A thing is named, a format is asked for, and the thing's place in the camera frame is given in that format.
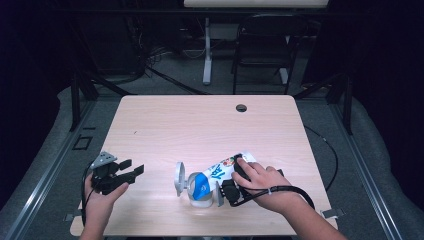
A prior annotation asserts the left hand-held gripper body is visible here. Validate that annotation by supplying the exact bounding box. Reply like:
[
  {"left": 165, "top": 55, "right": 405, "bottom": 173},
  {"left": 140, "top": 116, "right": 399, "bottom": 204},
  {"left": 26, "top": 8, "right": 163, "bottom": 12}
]
[{"left": 89, "top": 151, "right": 135, "bottom": 196}]

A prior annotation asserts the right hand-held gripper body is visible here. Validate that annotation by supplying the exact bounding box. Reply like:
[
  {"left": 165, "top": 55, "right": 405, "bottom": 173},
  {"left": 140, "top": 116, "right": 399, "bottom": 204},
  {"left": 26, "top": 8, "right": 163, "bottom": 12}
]
[{"left": 214, "top": 179, "right": 250, "bottom": 208}]

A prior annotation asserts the white and blue snack bag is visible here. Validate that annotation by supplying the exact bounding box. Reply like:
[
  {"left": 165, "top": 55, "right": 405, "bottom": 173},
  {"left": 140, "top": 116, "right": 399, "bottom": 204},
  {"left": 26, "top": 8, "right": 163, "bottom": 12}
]
[{"left": 193, "top": 151, "right": 258, "bottom": 201}]

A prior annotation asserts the clear plastic storage container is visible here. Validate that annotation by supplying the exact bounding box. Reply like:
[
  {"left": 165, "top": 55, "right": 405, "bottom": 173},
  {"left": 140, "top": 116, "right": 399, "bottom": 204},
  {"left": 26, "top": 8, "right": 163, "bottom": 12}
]
[{"left": 187, "top": 171, "right": 214, "bottom": 208}]

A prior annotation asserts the grey container lid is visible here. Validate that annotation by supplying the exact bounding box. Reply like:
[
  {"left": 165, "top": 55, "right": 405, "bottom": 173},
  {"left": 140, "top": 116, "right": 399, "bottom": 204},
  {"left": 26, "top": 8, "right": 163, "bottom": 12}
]
[{"left": 174, "top": 161, "right": 187, "bottom": 198}]

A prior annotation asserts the person's left hand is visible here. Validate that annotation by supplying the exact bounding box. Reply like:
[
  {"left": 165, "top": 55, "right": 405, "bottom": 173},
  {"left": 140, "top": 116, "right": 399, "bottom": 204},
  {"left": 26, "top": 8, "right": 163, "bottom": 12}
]
[{"left": 82, "top": 174, "right": 130, "bottom": 222}]

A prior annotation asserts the person's right hand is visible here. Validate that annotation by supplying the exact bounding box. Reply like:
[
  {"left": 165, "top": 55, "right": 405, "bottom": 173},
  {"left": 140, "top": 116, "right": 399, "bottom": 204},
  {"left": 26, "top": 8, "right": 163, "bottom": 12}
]
[{"left": 231, "top": 157, "right": 300, "bottom": 215}]

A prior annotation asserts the black folding chair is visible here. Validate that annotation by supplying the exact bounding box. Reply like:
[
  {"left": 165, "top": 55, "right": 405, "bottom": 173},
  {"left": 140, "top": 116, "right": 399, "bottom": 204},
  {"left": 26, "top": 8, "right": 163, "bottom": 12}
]
[{"left": 230, "top": 13, "right": 310, "bottom": 96}]

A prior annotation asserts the white desk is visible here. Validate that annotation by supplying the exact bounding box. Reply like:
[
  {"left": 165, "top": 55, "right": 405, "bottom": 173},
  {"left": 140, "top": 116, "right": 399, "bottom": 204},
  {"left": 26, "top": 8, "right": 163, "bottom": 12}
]
[{"left": 182, "top": 0, "right": 330, "bottom": 86}]

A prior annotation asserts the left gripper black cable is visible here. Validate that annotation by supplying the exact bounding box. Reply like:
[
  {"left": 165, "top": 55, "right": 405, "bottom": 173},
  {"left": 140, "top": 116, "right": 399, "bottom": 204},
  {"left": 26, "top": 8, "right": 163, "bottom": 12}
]
[{"left": 80, "top": 161, "right": 96, "bottom": 228}]

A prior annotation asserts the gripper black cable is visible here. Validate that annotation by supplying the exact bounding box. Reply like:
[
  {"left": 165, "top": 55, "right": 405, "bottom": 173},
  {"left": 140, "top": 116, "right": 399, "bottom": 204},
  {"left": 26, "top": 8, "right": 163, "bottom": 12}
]
[
  {"left": 80, "top": 161, "right": 96, "bottom": 228},
  {"left": 230, "top": 184, "right": 317, "bottom": 210}
]

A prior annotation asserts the grey metal table bracket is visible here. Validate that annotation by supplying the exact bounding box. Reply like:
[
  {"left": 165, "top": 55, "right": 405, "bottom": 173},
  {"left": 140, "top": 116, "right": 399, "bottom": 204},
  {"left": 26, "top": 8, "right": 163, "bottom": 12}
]
[
  {"left": 320, "top": 207, "right": 346, "bottom": 220},
  {"left": 63, "top": 209, "right": 83, "bottom": 223}
]

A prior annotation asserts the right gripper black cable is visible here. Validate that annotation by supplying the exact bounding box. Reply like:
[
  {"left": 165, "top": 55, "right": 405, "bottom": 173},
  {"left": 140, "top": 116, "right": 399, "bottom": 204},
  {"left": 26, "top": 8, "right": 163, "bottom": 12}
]
[{"left": 230, "top": 184, "right": 317, "bottom": 210}]

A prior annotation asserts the aluminium floor rail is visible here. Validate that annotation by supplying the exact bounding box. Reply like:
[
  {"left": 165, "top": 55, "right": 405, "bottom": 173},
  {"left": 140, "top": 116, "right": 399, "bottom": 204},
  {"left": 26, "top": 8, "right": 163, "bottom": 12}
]
[
  {"left": 0, "top": 99, "right": 98, "bottom": 240},
  {"left": 328, "top": 102, "right": 406, "bottom": 240}
]

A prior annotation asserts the black metal frame strut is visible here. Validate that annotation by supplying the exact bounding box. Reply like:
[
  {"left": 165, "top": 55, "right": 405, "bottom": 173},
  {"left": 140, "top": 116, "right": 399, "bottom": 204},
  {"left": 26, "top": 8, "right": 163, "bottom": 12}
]
[
  {"left": 293, "top": 72, "right": 355, "bottom": 136},
  {"left": 68, "top": 71, "right": 136, "bottom": 133}
]

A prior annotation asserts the black cable on floor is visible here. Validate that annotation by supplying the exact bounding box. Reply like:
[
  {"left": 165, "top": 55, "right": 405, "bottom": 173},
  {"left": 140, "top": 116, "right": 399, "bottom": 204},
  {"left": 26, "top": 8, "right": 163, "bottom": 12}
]
[{"left": 303, "top": 125, "right": 339, "bottom": 193}]

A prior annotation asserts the bundle of floor cables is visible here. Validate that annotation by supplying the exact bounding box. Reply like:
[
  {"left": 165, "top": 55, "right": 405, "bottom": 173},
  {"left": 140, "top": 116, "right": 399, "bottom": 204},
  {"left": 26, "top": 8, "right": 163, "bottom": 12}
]
[{"left": 143, "top": 44, "right": 209, "bottom": 96}]

